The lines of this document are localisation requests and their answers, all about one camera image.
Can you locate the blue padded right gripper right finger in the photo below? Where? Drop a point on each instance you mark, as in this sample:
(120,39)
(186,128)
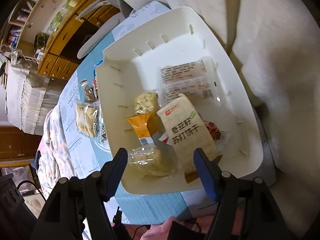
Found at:
(209,174)

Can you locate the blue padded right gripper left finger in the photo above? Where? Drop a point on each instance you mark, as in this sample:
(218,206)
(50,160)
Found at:
(112,173)

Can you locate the beige soda cracker packet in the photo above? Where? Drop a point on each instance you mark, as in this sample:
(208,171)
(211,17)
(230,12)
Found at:
(187,132)

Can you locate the red white snack packet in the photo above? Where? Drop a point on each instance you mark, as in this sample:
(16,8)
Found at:
(220,137)

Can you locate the clear wrapped yellow pastry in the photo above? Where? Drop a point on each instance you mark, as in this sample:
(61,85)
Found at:
(150,160)

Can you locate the dark jerky clear packet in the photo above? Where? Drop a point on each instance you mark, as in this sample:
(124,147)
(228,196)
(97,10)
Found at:
(102,131)

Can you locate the floral blanket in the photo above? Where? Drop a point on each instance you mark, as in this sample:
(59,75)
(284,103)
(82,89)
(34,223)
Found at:
(55,161)

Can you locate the orange wrapped rice cracker snack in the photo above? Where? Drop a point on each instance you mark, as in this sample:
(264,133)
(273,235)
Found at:
(145,122)

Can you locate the small nut bar packet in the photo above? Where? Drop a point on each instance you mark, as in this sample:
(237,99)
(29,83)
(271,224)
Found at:
(88,91)

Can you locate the clear white printed snack bag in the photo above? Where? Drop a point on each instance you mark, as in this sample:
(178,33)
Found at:
(196,80)

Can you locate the blue red snack packet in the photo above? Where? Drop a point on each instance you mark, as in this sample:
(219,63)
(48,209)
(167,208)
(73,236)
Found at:
(95,83)

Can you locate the white plastic storage bin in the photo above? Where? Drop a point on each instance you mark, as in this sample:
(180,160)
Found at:
(172,54)

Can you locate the white lace covered cabinet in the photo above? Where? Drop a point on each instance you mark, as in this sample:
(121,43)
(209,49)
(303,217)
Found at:
(29,98)

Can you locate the white sofa cushions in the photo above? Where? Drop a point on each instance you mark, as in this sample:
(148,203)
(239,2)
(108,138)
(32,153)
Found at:
(274,45)

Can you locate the wooden desk with drawers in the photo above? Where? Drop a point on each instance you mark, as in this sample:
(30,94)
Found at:
(78,25)

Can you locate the grey white office chair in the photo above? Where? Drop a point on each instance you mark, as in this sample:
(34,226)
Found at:
(100,30)

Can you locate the wooden wall bookshelf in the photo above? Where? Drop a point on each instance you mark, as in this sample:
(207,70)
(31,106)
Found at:
(25,21)

